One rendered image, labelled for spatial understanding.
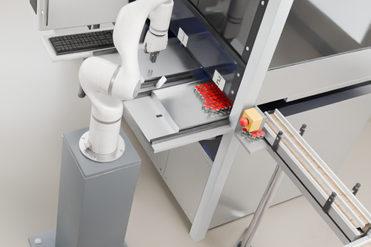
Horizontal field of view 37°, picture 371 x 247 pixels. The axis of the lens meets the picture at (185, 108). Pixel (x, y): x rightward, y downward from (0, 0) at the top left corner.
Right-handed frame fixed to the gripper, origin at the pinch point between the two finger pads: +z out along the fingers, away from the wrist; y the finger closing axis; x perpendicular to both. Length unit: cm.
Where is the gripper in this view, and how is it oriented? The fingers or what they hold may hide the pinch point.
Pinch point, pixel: (153, 57)
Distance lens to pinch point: 261.7
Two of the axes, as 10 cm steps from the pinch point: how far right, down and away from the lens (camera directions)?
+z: -1.9, 7.3, 6.6
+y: -8.5, 2.1, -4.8
